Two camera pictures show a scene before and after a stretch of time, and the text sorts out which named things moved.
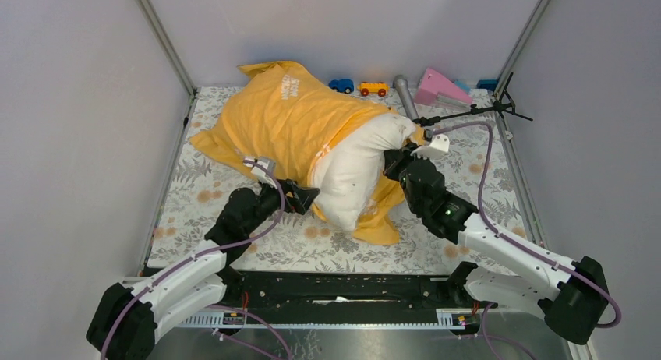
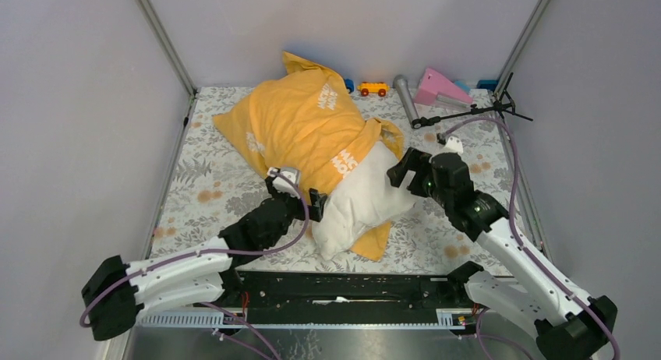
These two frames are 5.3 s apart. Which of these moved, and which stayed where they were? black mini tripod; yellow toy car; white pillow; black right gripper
Moved: white pillow
Stayed: black right gripper; black mini tripod; yellow toy car
